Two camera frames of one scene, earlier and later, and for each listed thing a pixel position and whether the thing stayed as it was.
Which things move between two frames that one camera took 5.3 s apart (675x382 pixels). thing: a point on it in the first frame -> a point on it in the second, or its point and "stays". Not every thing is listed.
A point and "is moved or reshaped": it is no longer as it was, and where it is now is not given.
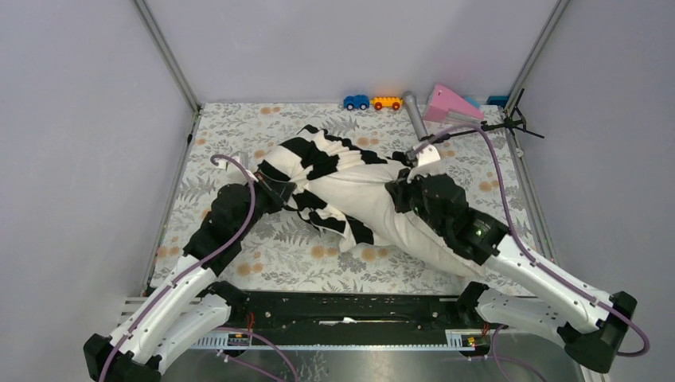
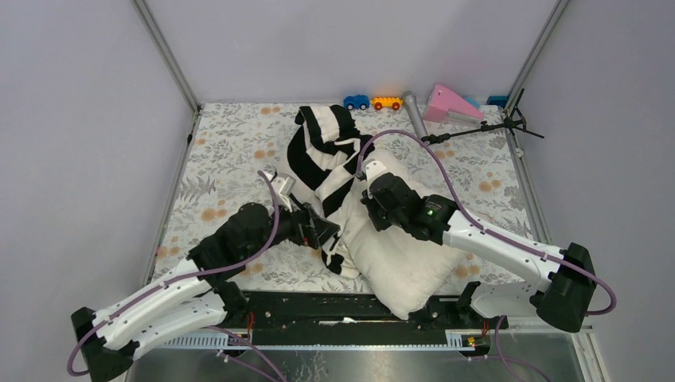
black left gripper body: (267, 199) -> (290, 227)
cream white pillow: (362, 189) is moved or reshaped
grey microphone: (415, 115) stays
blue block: (500, 100) stays
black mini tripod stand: (510, 122) stays
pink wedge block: (442, 100) stays
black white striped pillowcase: (295, 158) is moved or reshaped
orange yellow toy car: (394, 102) stays
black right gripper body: (411, 196) -> (380, 218)
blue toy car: (357, 101) stays
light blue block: (473, 101) stays
